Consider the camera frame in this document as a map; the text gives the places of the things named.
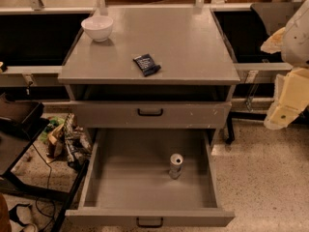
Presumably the grey drawer cabinet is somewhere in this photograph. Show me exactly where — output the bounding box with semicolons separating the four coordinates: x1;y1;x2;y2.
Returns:
57;5;241;148

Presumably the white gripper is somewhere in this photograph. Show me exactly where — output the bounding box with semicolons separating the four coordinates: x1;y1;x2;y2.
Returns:
261;0;309;130

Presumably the open grey middle drawer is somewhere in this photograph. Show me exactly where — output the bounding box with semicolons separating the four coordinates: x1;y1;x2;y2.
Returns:
66;129;235;228

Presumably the silver redbull can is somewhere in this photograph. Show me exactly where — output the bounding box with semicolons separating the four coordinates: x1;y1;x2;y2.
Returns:
169;154;183;180

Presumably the white ceramic bowl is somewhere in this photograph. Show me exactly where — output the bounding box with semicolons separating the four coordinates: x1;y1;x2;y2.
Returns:
81;15;113;42

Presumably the black cable on floor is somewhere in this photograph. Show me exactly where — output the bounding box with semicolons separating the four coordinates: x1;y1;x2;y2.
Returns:
30;142;57;232

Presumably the black side table left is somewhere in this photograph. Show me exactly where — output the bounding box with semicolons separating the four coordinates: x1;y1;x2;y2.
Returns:
0;93;89;232

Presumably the black table right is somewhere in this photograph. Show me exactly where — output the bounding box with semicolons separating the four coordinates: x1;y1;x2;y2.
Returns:
215;1;304;144

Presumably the pile of snack bags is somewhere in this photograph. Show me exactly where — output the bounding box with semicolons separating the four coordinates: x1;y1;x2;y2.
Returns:
40;113;92;171

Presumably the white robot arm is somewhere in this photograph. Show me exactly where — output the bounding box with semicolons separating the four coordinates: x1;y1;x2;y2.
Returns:
261;0;309;130

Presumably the dark blue snack packet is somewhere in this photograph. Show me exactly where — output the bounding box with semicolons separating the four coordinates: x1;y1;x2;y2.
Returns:
133;54;161;76

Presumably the closed grey top drawer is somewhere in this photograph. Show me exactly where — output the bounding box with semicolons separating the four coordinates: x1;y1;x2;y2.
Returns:
71;101;231;129

